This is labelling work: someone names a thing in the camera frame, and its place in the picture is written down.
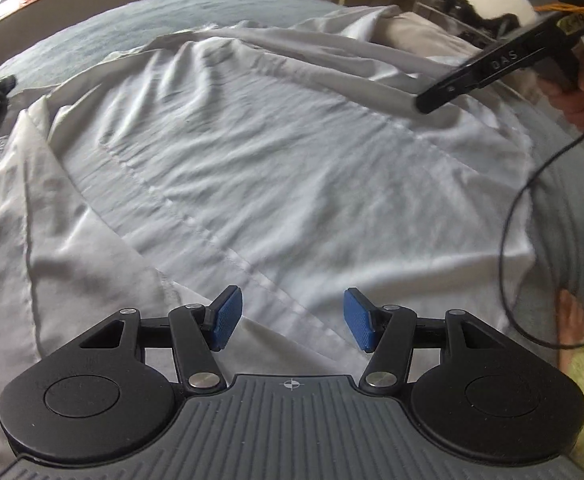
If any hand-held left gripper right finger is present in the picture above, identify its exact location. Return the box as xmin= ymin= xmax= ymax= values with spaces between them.
xmin=343 ymin=287 xmax=506 ymax=396

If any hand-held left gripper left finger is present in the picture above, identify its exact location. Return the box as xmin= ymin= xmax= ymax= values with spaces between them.
xmin=78 ymin=285 xmax=244 ymax=395

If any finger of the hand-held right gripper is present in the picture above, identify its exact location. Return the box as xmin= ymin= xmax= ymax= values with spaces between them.
xmin=414 ymin=60 xmax=490 ymax=115

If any white button-up shirt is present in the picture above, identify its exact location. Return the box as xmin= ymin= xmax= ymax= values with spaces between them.
xmin=0 ymin=5 xmax=542 ymax=480

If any person's right hand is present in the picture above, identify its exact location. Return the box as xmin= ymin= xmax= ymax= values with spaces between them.
xmin=543 ymin=44 xmax=584 ymax=133

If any folded beige garment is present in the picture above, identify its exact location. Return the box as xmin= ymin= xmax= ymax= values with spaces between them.
xmin=389 ymin=7 xmax=480 ymax=61

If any person's leg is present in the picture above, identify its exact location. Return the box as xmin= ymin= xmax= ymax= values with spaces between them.
xmin=556 ymin=289 xmax=584 ymax=378

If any grey bed blanket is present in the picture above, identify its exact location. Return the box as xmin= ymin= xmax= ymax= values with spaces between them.
xmin=0 ymin=0 xmax=584 ymax=376

